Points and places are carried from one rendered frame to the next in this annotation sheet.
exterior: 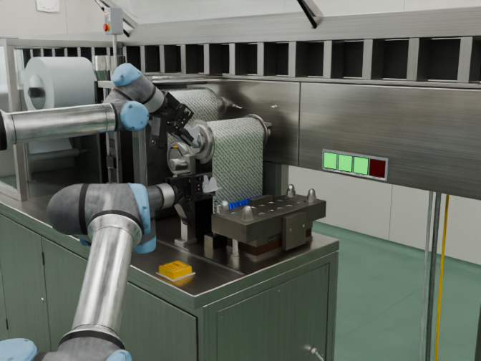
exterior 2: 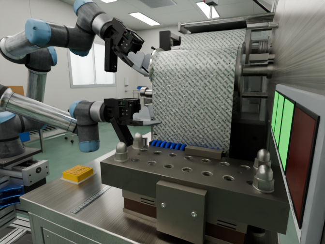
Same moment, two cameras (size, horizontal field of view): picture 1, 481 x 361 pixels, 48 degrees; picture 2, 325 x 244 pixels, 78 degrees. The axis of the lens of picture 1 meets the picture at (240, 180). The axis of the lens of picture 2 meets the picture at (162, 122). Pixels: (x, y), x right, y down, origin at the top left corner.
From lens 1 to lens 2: 1.63 m
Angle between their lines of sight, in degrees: 68
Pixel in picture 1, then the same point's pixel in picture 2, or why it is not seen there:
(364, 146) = (308, 52)
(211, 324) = (37, 234)
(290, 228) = (162, 203)
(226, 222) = not seen: hidden behind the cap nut
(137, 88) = (81, 15)
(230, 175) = (175, 111)
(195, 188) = (124, 112)
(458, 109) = not seen: outside the picture
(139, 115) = (29, 29)
